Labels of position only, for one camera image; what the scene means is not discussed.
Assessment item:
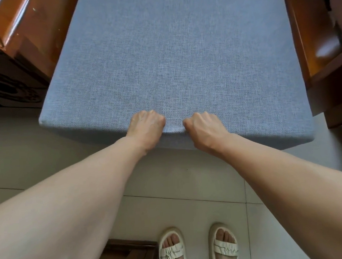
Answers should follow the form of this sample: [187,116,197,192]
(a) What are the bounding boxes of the person's left hand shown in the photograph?
[123,108,170,158]

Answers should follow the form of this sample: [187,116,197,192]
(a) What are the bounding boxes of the person's right forearm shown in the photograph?
[214,123,342,259]

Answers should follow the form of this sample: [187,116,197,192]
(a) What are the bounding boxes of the person's right hand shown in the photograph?
[181,109,233,160]

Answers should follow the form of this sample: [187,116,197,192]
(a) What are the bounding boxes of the person's left forearm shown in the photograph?
[0,135,158,259]

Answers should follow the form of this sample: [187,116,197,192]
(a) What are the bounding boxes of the grey seat cushion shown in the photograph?
[27,0,317,173]

